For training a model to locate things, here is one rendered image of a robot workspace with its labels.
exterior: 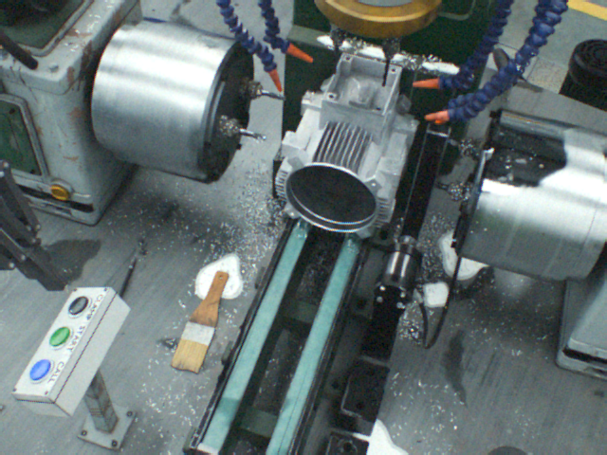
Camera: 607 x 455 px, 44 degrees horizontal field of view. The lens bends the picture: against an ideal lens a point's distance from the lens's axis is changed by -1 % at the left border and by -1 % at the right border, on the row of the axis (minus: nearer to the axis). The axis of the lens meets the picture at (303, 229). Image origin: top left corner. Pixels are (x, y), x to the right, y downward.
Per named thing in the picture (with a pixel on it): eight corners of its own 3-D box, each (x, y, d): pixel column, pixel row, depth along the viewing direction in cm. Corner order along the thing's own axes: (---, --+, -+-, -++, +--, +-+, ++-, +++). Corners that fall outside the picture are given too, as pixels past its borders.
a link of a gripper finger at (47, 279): (31, 251, 91) (28, 256, 91) (66, 286, 96) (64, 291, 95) (15, 252, 93) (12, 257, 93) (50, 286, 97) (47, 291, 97)
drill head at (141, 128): (101, 78, 149) (79, -32, 129) (274, 124, 143) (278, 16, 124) (36, 165, 134) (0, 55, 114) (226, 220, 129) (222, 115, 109)
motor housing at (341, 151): (308, 141, 141) (315, 62, 125) (407, 168, 138) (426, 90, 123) (272, 220, 129) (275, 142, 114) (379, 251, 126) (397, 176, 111)
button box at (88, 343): (95, 308, 107) (73, 284, 103) (132, 308, 103) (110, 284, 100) (34, 414, 96) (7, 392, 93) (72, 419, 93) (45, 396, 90)
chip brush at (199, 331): (210, 270, 136) (210, 267, 135) (236, 277, 136) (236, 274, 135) (169, 368, 124) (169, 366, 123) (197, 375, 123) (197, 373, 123)
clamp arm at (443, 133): (400, 233, 119) (430, 117, 99) (418, 239, 118) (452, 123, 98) (395, 250, 117) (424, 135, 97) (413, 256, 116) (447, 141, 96)
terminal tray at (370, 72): (337, 84, 128) (340, 51, 122) (397, 100, 126) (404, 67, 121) (316, 132, 121) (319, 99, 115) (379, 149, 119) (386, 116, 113)
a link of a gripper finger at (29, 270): (16, 246, 90) (3, 265, 89) (42, 273, 94) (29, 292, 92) (8, 247, 91) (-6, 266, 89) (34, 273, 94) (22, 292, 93)
